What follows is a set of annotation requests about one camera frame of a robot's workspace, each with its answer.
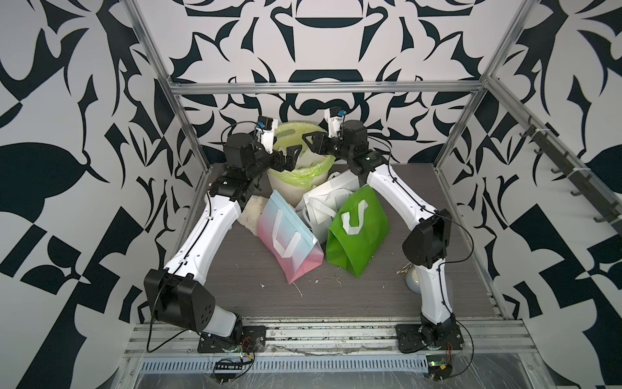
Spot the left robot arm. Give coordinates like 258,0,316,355
144,133,303,338

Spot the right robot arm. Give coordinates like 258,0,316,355
302,120,459,353

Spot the white bin with green liner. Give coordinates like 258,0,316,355
267,122,335,207

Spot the cream plush toy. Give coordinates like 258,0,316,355
237,195,269,236

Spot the white paper bag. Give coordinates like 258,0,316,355
295,170,361,244

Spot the green paper bag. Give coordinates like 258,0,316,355
326,185,390,277

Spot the pink and blue paper bag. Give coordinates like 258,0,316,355
257,191,324,285

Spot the small round alarm clock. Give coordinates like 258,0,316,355
396,264,421,295

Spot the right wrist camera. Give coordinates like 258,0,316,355
324,106,346,138

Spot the aluminium frame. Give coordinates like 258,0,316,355
128,1,621,329

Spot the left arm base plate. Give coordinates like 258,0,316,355
198,324,267,353

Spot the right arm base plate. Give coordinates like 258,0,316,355
395,318,464,353

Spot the wall hook rail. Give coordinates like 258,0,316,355
521,116,621,235

